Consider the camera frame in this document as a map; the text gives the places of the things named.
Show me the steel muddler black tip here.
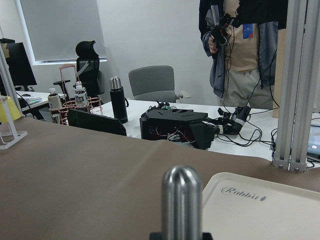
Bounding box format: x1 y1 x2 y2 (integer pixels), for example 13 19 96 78
161 165 203 240

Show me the black device on desk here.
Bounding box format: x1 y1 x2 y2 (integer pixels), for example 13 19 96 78
139 102 223 150

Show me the grey office chair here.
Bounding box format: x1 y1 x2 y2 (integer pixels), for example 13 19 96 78
128 65 177 103

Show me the black thermos bottle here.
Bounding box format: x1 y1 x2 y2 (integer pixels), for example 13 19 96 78
109 76 129 124

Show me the black office chair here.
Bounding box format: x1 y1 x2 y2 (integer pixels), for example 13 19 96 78
59 40 105 98

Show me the cream rabbit tray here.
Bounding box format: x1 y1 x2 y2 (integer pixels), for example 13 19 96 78
202 172 320 240

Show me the standing person in jacket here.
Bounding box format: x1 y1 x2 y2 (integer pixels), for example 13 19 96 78
198 0 284 110

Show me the copper wire bottle rack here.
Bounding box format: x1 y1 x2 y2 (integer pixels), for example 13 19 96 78
47 62 103 125

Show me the aluminium frame post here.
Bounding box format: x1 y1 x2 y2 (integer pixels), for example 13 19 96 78
272 0 320 173

